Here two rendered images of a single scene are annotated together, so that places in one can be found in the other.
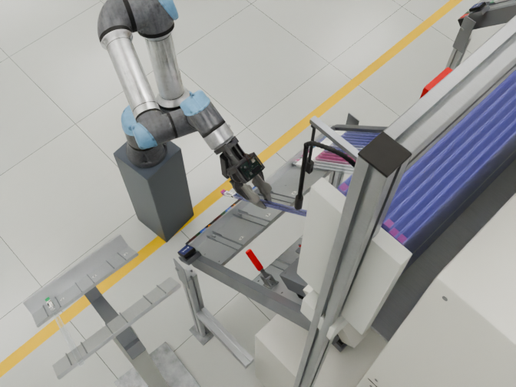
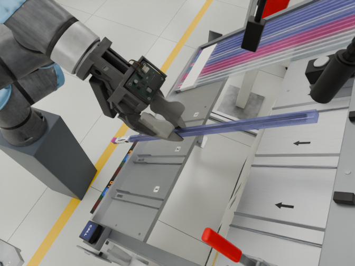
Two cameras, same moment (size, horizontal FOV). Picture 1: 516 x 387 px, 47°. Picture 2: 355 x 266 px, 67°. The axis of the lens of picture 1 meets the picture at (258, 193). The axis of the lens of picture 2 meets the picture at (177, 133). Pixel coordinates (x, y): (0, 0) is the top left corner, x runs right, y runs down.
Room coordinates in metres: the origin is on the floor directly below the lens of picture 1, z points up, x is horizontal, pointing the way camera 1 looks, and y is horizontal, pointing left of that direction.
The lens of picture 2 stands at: (0.54, 0.07, 1.40)
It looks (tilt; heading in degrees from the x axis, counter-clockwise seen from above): 60 degrees down; 340
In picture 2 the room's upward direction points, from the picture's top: straight up
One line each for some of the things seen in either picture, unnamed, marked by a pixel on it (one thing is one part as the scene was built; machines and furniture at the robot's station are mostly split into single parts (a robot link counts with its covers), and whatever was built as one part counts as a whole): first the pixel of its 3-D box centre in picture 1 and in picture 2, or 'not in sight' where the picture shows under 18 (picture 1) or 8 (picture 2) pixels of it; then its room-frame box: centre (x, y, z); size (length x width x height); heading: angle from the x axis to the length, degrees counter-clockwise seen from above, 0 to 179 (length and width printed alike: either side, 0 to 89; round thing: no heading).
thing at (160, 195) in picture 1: (157, 186); (55, 159); (1.22, 0.42, 0.27); 0.18 x 0.18 x 0.55; 51
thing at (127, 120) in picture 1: (141, 124); (2, 99); (1.22, 0.41, 0.72); 0.13 x 0.12 x 0.14; 114
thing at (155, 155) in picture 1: (144, 143); (19, 120); (1.22, 0.42, 0.60); 0.15 x 0.15 x 0.10
